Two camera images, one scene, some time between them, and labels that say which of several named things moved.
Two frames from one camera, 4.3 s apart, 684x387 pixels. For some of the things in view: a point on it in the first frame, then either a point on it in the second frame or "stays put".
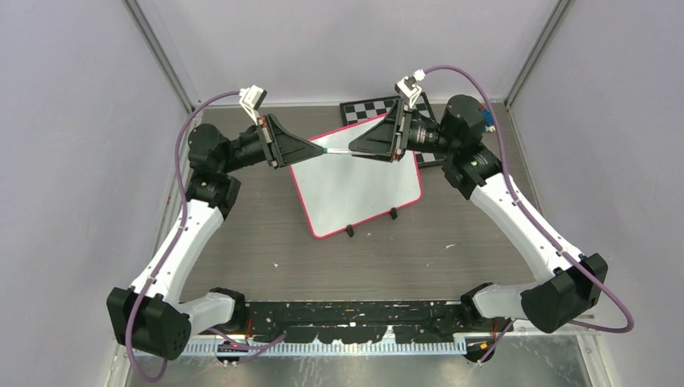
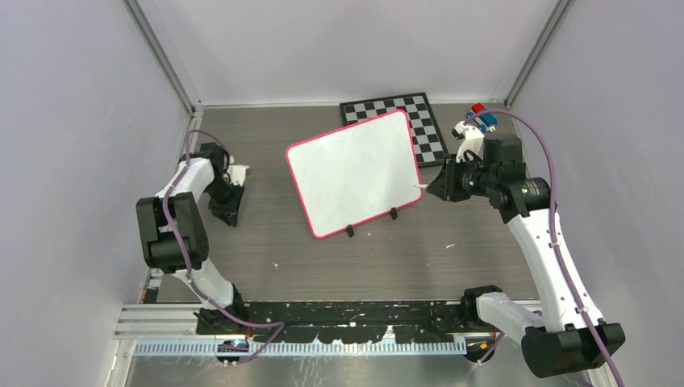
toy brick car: [489, 119] stays put
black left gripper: [281, 147] → [228, 212]
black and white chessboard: [356, 111] stays put
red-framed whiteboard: [339, 190] stays put
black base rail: [356, 322] stays put
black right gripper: [378, 142] → [444, 186]
